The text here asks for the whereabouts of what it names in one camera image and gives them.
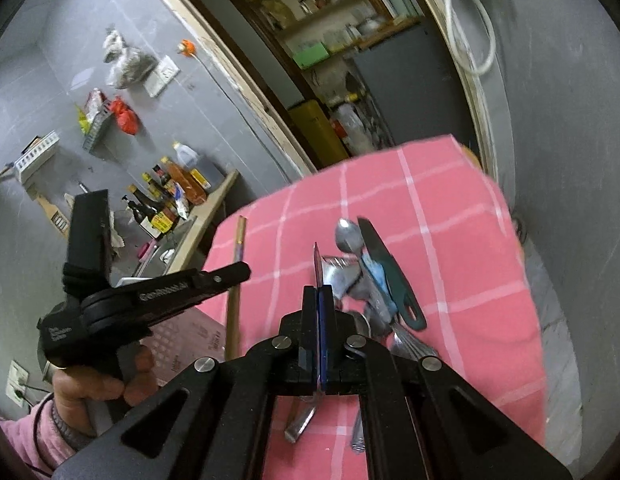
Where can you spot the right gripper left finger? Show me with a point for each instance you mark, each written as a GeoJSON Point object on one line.
{"type": "Point", "coordinates": [300, 376]}

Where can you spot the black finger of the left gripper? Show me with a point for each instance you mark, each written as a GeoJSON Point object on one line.
{"type": "Point", "coordinates": [210, 284]}

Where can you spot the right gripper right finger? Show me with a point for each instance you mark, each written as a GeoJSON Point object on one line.
{"type": "Point", "coordinates": [339, 371]}

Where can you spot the large steel spoon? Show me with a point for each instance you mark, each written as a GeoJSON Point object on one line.
{"type": "Point", "coordinates": [348, 238]}

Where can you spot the blue cartoon handle spoon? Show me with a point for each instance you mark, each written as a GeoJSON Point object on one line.
{"type": "Point", "coordinates": [376, 283]}

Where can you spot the left hand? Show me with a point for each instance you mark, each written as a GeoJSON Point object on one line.
{"type": "Point", "coordinates": [75, 385]}

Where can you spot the wooden countertop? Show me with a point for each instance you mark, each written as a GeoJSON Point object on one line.
{"type": "Point", "coordinates": [201, 218]}

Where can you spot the wooden chopstick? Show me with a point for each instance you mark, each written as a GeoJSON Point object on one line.
{"type": "Point", "coordinates": [232, 341]}

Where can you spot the dark soy sauce bottle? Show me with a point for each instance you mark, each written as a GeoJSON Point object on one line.
{"type": "Point", "coordinates": [161, 218]}

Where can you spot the steel fork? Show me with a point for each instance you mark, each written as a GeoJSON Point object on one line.
{"type": "Point", "coordinates": [403, 344]}

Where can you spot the orange sauce bottle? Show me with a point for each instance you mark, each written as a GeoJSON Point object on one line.
{"type": "Point", "coordinates": [193, 191]}

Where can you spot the wooden grater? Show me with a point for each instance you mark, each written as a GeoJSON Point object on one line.
{"type": "Point", "coordinates": [51, 212]}

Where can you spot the clear jug dark liquid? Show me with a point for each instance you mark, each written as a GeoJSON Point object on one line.
{"type": "Point", "coordinates": [201, 168]}

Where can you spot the pink checkered tablecloth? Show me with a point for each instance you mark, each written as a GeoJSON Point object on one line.
{"type": "Point", "coordinates": [475, 411]}

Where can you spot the red plastic bag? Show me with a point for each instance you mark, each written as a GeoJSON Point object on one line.
{"type": "Point", "coordinates": [125, 117]}

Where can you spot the white power strip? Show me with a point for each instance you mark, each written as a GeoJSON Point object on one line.
{"type": "Point", "coordinates": [36, 156]}

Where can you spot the yellow container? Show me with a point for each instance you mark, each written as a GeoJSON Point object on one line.
{"type": "Point", "coordinates": [314, 125]}

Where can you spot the green box on shelf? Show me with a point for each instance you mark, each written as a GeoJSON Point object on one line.
{"type": "Point", "coordinates": [310, 56]}

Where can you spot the grey cabinet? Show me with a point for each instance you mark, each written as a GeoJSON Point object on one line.
{"type": "Point", "coordinates": [415, 87]}

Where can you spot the green handled black knife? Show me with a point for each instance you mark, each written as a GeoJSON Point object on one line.
{"type": "Point", "coordinates": [399, 288]}

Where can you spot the grey wall rack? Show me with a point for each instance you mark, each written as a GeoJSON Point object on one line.
{"type": "Point", "coordinates": [98, 127]}

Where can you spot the white wall socket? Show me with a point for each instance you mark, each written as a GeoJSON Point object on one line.
{"type": "Point", "coordinates": [160, 76]}

